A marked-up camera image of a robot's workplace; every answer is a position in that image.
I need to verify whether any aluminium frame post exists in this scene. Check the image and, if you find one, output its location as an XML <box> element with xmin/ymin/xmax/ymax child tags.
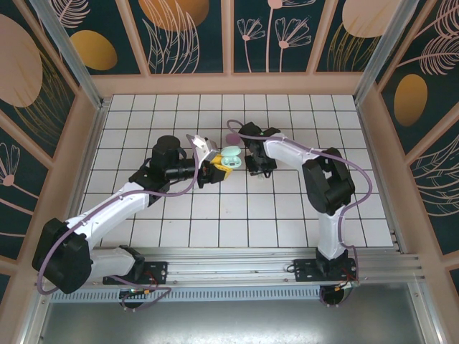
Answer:
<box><xmin>28</xmin><ymin>0</ymin><xmax>110</xmax><ymax>110</ymax></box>
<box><xmin>353</xmin><ymin>0</ymin><xmax>430</xmax><ymax>107</ymax></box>

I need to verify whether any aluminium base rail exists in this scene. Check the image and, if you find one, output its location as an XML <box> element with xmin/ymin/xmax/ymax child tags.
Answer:
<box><xmin>35</xmin><ymin>247</ymin><xmax>426</xmax><ymax>290</ymax></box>

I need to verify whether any mint green earbuds charging case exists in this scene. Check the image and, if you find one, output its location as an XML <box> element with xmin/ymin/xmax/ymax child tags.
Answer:
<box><xmin>217</xmin><ymin>145</ymin><xmax>243</xmax><ymax>172</ymax></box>

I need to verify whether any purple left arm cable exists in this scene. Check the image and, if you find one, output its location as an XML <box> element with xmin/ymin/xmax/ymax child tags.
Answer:
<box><xmin>35</xmin><ymin>134</ymin><xmax>200</xmax><ymax>312</ymax></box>

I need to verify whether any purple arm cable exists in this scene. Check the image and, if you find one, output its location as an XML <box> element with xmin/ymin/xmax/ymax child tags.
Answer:
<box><xmin>226</xmin><ymin>119</ymin><xmax>373</xmax><ymax>284</ymax></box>
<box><xmin>35</xmin><ymin>134</ymin><xmax>200</xmax><ymax>312</ymax></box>

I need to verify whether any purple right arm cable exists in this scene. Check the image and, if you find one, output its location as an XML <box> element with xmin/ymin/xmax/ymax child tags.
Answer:
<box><xmin>226</xmin><ymin>119</ymin><xmax>373</xmax><ymax>284</ymax></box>

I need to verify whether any aluminium side rail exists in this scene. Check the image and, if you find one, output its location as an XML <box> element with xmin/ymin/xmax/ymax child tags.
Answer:
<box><xmin>354</xmin><ymin>96</ymin><xmax>444</xmax><ymax>344</ymax></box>
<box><xmin>17</xmin><ymin>102</ymin><xmax>108</xmax><ymax>344</ymax></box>

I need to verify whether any small controller board with wires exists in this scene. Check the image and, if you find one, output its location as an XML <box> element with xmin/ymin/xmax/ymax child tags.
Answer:
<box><xmin>333</xmin><ymin>279</ymin><xmax>361</xmax><ymax>293</ymax></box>
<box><xmin>118</xmin><ymin>286</ymin><xmax>151</xmax><ymax>300</ymax></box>

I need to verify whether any slotted grey cable duct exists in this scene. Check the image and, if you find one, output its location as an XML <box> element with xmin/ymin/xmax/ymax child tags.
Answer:
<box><xmin>49</xmin><ymin>286</ymin><xmax>326</xmax><ymax>302</ymax></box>

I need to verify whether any grey metal front panel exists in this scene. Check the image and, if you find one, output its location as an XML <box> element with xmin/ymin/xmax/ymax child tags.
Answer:
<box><xmin>35</xmin><ymin>299</ymin><xmax>427</xmax><ymax>344</ymax></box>

